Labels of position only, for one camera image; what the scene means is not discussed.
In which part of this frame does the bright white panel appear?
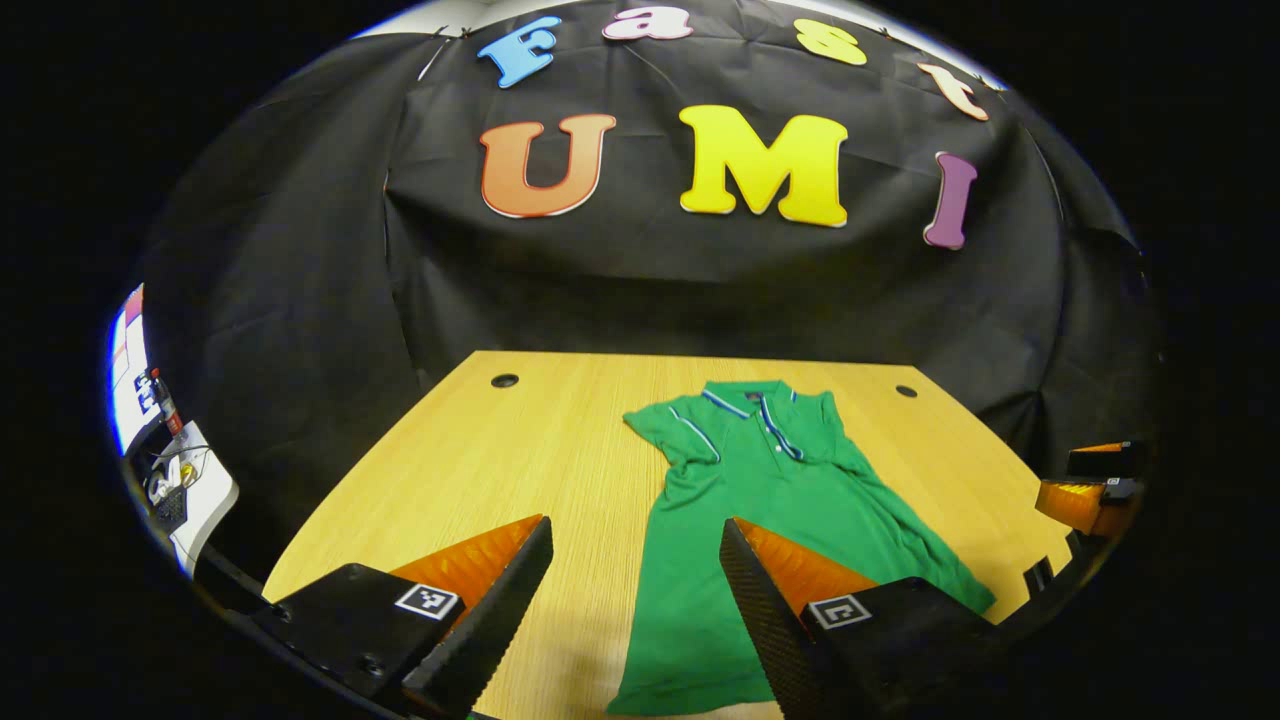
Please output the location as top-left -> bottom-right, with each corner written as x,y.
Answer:
107,284 -> 153,457

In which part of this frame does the white side table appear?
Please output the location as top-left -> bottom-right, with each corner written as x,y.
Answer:
140,420 -> 241,579

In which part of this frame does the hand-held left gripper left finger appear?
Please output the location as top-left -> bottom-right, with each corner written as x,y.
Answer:
250,514 -> 555,719

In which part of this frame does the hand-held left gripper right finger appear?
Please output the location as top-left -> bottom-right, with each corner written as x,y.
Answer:
718,517 -> 1006,720

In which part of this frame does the black backdrop cloth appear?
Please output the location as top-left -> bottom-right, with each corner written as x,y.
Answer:
125,0 -> 1166,581

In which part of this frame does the colourful desk clutter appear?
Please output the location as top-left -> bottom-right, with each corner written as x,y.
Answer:
145,367 -> 188,438

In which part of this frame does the green T-shirt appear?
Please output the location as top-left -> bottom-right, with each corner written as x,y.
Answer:
605,379 -> 998,717

